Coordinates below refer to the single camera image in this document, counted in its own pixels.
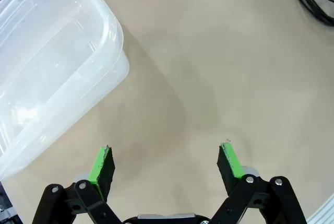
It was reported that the clear plastic storage container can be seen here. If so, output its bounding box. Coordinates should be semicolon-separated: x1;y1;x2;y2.
0;0;130;182

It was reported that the aluminium frame rail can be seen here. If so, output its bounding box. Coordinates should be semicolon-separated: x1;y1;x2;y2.
306;191;334;224

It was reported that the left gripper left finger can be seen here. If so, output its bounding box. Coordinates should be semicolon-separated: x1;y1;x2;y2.
32;145;123;224

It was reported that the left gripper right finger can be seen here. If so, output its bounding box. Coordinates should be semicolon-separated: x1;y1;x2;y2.
208;142;307;224

